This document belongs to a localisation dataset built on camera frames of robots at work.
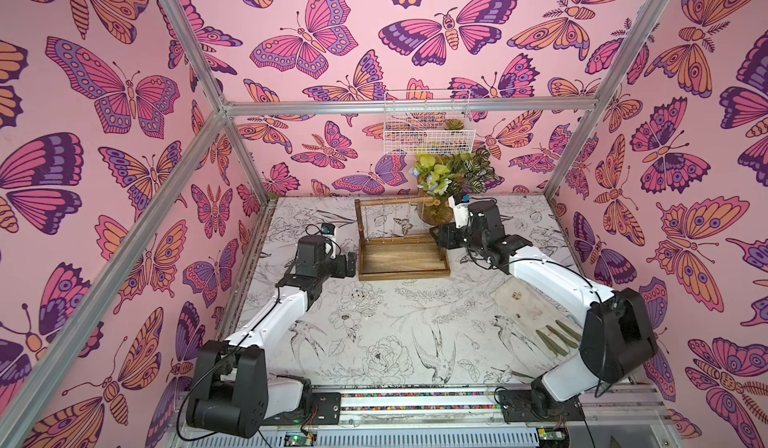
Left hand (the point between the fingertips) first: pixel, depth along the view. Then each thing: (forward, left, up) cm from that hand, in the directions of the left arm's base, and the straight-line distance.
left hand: (344, 251), depth 89 cm
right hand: (+5, -29, +7) cm, 30 cm away
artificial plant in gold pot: (+31, -35, +3) cm, 47 cm away
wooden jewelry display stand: (+7, -16, -14) cm, 22 cm away
